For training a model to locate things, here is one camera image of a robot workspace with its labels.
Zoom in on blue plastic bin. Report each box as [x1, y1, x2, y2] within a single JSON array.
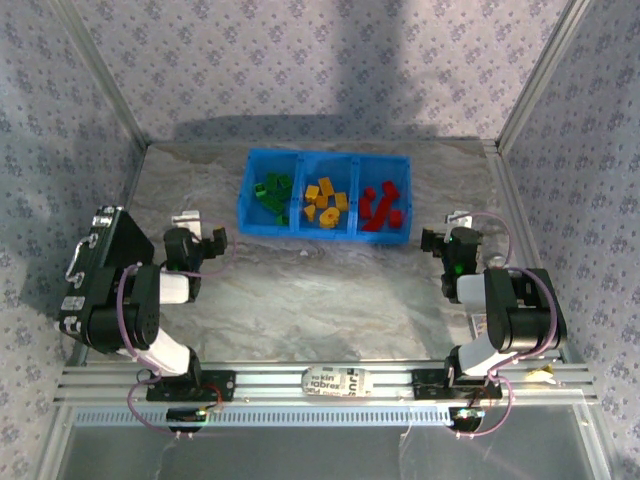
[[236, 148, 302, 236], [295, 152, 357, 236], [352, 153, 412, 246]]

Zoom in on small yellow wrapper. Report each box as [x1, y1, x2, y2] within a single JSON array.
[[528, 363, 557, 385]]

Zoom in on small black circuit board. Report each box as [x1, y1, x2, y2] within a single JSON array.
[[166, 407, 209, 427], [448, 405, 487, 432]]

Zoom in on white printed sticker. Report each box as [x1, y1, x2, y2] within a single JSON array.
[[299, 366, 372, 400]]

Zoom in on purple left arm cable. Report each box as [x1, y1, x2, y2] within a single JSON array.
[[117, 217, 237, 441]]

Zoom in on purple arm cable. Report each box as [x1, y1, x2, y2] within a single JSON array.
[[457, 212, 559, 441], [117, 217, 237, 441]]

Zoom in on black case with silver handle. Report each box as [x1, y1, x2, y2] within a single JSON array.
[[53, 203, 156, 357]]

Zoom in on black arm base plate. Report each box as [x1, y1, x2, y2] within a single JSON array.
[[412, 368, 504, 401], [145, 369, 237, 403]]

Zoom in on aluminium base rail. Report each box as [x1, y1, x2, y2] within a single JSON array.
[[53, 359, 601, 405]]

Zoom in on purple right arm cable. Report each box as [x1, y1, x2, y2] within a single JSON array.
[[457, 212, 559, 441]]

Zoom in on aluminium frame post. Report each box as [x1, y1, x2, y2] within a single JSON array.
[[52, 0, 151, 151], [494, 0, 596, 154]]

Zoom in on grey slotted cable duct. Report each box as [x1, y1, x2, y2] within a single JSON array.
[[73, 404, 501, 427]]

